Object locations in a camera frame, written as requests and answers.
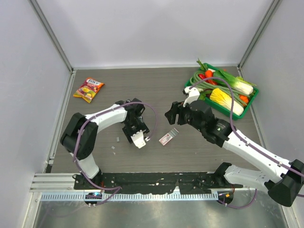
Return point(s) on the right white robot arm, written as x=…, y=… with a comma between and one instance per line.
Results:
x=280, y=178

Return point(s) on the small orange carrot toy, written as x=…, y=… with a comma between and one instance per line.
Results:
x=244, y=98

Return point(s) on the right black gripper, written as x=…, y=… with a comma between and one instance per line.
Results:
x=176, y=108

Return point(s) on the green long beans toy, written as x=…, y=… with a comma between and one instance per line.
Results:
x=204, y=86

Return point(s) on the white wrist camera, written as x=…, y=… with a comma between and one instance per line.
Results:
x=192, y=94
x=138, y=139

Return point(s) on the green plastic tray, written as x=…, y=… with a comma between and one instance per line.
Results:
x=204, y=95

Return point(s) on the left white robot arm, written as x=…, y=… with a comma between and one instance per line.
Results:
x=80, y=134

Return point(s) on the green bok choy toy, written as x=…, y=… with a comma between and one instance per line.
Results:
x=234, y=82

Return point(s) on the yellow napa cabbage toy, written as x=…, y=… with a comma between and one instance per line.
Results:
x=225, y=100

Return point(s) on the red staple box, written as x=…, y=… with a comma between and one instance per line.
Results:
x=168, y=136

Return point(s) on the white slotted cable duct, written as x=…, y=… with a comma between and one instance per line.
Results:
x=90, y=197

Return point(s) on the orange candy bag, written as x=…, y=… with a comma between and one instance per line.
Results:
x=88, y=90

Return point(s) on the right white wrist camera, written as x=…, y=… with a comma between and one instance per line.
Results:
x=192, y=94

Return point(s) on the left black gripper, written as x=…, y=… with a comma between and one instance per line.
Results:
x=142, y=127

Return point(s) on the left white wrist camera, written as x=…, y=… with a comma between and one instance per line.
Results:
x=138, y=139

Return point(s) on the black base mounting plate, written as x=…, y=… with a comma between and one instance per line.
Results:
x=162, y=182

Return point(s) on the red chili pepper toy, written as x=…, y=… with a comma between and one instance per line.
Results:
x=202, y=76

